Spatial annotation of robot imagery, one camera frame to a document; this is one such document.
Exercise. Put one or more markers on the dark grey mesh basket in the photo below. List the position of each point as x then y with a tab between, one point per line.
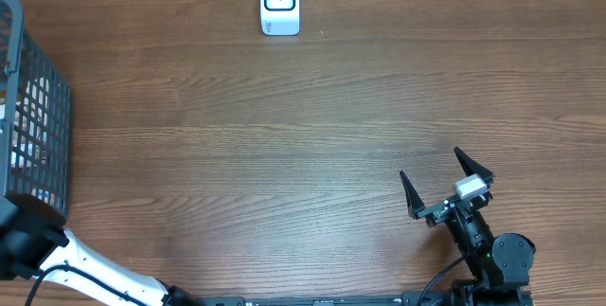
36	117

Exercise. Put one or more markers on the white barcode scanner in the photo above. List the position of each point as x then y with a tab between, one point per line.
280	17

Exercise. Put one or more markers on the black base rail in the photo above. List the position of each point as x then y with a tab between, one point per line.
308	301

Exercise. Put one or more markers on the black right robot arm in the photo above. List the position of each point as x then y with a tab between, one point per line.
499	264

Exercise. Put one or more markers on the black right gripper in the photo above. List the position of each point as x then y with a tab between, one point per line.
435	214

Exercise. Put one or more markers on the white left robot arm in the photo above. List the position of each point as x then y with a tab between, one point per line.
35	244

